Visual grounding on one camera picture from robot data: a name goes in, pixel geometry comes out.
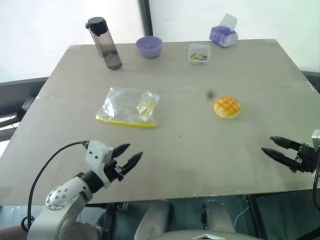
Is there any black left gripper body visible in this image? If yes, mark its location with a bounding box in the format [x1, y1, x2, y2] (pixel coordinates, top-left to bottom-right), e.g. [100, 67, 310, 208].
[103, 157, 127, 184]

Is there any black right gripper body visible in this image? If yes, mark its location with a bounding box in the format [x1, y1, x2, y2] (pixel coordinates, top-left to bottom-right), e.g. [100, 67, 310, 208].
[290, 143, 319, 174]

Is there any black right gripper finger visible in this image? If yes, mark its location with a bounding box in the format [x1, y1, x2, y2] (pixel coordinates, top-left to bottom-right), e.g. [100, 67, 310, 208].
[269, 136, 302, 151]
[261, 147, 297, 167]

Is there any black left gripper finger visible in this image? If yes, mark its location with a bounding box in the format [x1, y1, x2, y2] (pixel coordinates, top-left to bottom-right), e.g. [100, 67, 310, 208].
[121, 151, 144, 176]
[111, 143, 132, 159]

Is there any clear zip bag yellow seal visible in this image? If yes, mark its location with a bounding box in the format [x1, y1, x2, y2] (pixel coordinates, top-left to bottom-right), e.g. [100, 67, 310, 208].
[95, 86, 161, 129]

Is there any grey robot leg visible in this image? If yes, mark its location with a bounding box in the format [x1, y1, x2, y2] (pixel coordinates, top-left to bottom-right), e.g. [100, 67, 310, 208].
[133, 200, 174, 240]
[205, 199, 236, 234]

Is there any round yellow pineapple bun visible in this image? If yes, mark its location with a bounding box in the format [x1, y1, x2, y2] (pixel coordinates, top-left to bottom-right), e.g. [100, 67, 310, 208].
[212, 96, 242, 121]

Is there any smoky grey water bottle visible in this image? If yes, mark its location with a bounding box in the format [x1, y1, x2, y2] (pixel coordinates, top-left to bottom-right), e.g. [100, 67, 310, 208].
[85, 16, 123, 71]

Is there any purple plastic bowl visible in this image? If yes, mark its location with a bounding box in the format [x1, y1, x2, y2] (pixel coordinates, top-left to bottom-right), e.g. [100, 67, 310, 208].
[135, 35, 164, 59]

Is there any dark metal side rack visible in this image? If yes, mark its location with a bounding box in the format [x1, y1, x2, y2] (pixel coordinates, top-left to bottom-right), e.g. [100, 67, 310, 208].
[0, 76, 50, 148]

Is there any clear box with colourful clips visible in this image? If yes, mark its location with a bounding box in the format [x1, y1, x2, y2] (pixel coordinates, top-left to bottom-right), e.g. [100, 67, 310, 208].
[187, 43, 211, 65]

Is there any purple tissue pack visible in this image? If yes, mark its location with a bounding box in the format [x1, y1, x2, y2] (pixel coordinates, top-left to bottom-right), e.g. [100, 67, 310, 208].
[209, 13, 239, 48]

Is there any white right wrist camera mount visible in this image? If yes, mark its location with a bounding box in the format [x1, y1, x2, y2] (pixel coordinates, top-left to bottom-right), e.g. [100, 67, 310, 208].
[310, 128, 320, 151]

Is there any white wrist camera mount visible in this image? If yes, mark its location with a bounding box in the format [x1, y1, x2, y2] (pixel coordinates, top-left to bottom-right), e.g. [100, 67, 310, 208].
[310, 128, 320, 151]
[84, 140, 115, 189]

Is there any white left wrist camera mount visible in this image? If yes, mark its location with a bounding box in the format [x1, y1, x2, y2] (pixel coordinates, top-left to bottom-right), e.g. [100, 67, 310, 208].
[84, 140, 115, 189]

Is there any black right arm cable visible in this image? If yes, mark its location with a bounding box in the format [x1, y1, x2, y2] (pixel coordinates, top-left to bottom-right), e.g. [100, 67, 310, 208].
[312, 164, 320, 207]

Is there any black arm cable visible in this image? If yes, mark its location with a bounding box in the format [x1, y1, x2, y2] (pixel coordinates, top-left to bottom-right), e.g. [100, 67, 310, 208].
[20, 141, 90, 231]
[312, 164, 320, 207]

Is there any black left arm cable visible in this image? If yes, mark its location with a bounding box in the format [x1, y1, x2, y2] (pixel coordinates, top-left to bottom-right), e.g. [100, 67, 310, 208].
[20, 141, 90, 231]

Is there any dark window frame post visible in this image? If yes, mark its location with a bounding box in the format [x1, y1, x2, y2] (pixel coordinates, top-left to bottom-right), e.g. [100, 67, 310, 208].
[138, 0, 154, 38]

